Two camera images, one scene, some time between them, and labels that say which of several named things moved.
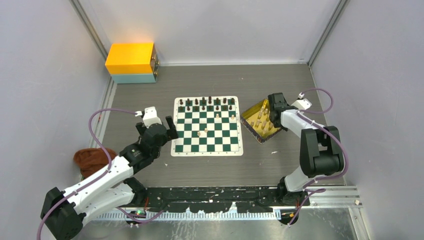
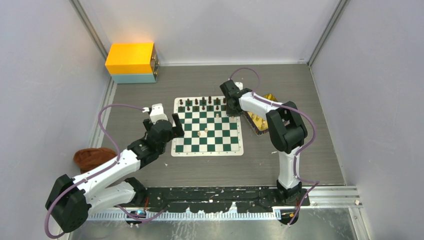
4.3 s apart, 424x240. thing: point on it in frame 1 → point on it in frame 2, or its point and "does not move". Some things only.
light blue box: x=134 y=78 does not move
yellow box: x=130 y=58 does not move
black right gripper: x=284 y=128 → x=231 y=113
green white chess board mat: x=207 y=126 does not move
